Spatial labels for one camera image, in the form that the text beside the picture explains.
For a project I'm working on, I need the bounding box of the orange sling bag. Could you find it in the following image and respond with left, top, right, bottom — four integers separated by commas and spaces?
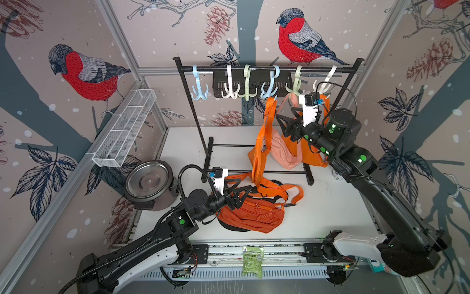
280, 93, 330, 168

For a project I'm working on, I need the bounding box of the green snack packet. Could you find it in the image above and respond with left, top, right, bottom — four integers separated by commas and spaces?
242, 246, 264, 279

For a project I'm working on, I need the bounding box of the white hook right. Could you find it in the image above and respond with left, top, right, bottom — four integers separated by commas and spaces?
313, 66, 337, 94

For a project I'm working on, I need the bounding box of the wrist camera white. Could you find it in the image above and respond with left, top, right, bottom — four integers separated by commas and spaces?
209, 167, 228, 195
299, 92, 323, 127

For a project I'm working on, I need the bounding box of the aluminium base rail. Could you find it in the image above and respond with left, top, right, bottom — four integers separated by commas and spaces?
136, 241, 357, 282

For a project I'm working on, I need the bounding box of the orange crossbody bag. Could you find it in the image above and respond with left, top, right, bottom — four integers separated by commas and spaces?
225, 98, 304, 207

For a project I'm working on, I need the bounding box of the dark orange bag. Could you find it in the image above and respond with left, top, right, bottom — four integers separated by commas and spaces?
217, 197, 285, 233

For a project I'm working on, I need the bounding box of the pink waist bag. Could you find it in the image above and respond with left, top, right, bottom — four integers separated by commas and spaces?
269, 93, 306, 170

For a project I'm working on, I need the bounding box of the light green hook left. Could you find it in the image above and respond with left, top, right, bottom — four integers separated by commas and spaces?
237, 64, 258, 102

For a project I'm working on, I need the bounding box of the light green hook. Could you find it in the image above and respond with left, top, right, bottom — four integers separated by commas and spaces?
237, 64, 258, 102
285, 66, 302, 96

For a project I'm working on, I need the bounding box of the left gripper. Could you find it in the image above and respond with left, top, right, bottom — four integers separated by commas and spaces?
195, 178, 250, 224

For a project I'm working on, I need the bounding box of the white hook left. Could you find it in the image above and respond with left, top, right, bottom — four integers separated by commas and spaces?
221, 64, 240, 100

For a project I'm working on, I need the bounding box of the light blue hook right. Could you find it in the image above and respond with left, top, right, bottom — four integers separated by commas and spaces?
260, 66, 280, 99

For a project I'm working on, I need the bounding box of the light blue hook left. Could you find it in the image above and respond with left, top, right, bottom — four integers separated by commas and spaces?
190, 65, 209, 100

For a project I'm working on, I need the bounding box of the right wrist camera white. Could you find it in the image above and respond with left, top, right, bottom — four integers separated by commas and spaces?
299, 92, 323, 127

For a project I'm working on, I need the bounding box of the white wire mesh basket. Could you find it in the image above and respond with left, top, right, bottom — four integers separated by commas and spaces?
92, 89, 156, 168

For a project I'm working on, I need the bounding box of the light blue hook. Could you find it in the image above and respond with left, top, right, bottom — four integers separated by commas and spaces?
190, 65, 209, 100
260, 66, 280, 99

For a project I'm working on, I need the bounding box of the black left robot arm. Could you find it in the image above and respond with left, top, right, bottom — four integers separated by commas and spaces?
59, 164, 253, 294

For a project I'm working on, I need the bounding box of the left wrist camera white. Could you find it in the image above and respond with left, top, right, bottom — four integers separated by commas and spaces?
209, 167, 228, 195

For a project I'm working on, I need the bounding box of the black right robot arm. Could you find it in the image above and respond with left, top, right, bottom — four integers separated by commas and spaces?
276, 108, 452, 277

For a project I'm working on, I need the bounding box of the light green hook right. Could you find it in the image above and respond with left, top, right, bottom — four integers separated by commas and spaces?
285, 66, 302, 96

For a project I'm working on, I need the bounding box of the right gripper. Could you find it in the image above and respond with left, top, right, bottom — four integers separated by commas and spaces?
278, 105, 341, 160

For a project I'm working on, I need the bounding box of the white hook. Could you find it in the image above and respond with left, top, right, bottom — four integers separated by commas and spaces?
313, 66, 337, 94
221, 64, 240, 100

